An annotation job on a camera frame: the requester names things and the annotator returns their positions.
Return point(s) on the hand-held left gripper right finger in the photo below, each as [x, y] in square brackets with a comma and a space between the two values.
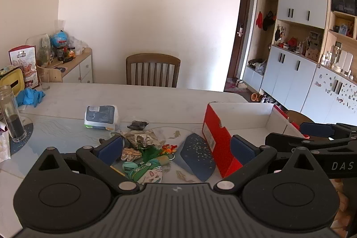
[242, 147]

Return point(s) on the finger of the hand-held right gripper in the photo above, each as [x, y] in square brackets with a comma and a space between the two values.
[316, 129]
[281, 141]

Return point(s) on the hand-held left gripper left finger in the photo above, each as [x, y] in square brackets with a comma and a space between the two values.
[111, 147]

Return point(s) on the striped beige plush charm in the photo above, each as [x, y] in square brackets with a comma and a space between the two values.
[131, 153]

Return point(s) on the teal small toy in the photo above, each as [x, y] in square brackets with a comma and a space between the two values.
[128, 165]

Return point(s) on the blue wet wipes pack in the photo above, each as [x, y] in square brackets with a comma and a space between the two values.
[100, 115]

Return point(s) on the red shoe box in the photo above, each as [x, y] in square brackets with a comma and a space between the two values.
[212, 129]

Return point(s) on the red orange bead charm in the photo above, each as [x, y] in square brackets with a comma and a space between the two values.
[170, 147]

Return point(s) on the wooden round-back chair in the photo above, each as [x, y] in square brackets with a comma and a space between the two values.
[295, 116]

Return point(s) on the row of shoes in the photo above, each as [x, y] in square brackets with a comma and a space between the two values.
[270, 100]

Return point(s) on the blue speckled mat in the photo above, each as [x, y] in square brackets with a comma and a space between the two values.
[196, 157]

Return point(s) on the orange slippers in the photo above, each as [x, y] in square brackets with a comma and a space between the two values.
[256, 97]

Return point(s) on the red patterned rug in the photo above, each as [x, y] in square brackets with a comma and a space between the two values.
[230, 85]

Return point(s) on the white slippers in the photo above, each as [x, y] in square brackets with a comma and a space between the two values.
[241, 83]

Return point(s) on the grey plastic bag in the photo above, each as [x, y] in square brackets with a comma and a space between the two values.
[260, 67]

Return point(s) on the white wooden sideboard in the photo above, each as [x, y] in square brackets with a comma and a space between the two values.
[83, 68]

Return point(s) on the round dark placemat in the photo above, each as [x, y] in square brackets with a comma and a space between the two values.
[28, 132]

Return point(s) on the wooden slat-back chair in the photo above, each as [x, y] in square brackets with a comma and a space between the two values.
[153, 68]

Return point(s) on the clear drinking glass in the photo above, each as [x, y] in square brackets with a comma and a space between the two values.
[44, 81]

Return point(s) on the glass bottle with dark liquid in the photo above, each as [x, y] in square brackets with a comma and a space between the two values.
[14, 115]

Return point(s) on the orange lidded jar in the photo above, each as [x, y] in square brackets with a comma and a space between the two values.
[72, 52]

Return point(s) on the dark jar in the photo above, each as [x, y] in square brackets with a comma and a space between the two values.
[60, 54]

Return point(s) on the white plastic bags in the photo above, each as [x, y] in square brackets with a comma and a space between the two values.
[79, 45]

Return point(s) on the patterned tissue pack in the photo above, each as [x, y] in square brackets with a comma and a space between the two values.
[4, 143]

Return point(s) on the silver door lock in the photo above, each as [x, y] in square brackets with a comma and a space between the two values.
[239, 30]

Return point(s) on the black hanging bag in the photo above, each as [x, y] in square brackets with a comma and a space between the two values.
[268, 21]

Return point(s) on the red white snack bag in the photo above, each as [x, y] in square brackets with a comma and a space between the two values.
[25, 65]

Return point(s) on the blue globe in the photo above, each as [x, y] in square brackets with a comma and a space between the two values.
[59, 38]

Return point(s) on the red hanging hat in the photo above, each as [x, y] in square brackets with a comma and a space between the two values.
[259, 20]

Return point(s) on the dark brown door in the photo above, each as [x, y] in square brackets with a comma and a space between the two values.
[245, 9]

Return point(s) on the white wooden wall cabinet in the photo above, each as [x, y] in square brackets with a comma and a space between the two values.
[301, 3]

